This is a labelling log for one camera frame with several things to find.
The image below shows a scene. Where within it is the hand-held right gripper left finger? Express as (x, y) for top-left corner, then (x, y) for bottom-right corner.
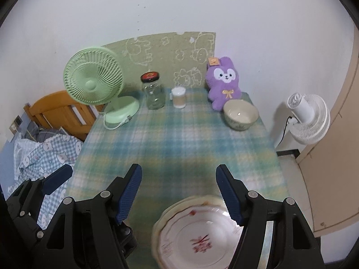
(42, 163), (143, 269)

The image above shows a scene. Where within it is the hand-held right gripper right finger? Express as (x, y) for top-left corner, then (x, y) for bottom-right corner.
(215, 164), (326, 269)

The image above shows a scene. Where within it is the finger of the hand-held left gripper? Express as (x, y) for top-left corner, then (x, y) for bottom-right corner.
(116, 224), (138, 258)
(7, 164), (74, 216)

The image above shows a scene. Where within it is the white plate with red pattern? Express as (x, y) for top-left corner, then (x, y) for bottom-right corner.
(151, 200), (247, 269)
(155, 202), (247, 269)

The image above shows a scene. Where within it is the bowl with green leaf print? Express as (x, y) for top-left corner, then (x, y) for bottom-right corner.
(223, 99), (259, 132)

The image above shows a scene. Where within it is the blue checkered blanket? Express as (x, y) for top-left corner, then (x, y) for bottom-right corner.
(6, 133), (85, 227)

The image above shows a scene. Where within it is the grey bedding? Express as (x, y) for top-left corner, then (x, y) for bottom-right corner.
(24, 125), (65, 143)

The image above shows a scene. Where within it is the wooden headboard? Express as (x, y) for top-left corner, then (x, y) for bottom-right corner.
(24, 90), (105, 142)

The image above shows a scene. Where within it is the plaid tablecloth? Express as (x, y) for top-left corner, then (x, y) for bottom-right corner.
(66, 87), (289, 269)

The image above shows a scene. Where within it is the glass jar with dark lid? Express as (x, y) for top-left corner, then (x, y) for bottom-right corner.
(140, 72), (165, 110)

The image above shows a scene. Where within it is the green desk fan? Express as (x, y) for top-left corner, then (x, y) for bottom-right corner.
(63, 46), (140, 131)

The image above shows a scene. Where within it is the cotton swab container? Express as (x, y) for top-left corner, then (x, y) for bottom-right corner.
(171, 87), (187, 109)

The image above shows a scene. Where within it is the purple plush rabbit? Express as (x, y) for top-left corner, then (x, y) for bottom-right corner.
(205, 56), (243, 111)

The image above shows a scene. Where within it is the white fan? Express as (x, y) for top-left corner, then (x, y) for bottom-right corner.
(287, 92), (331, 145)

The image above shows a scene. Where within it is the beige door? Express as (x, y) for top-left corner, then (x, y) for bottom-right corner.
(294, 31), (359, 239)

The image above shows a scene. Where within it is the wall socket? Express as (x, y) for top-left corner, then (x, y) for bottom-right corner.
(10, 115), (23, 133)

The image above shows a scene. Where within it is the white fan cable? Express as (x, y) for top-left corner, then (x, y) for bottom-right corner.
(104, 115), (132, 131)

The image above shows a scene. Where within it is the black fan cable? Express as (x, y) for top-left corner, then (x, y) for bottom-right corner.
(276, 115), (293, 148)

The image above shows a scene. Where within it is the green wall mat with drawings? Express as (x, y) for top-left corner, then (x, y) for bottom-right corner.
(101, 31), (216, 90)

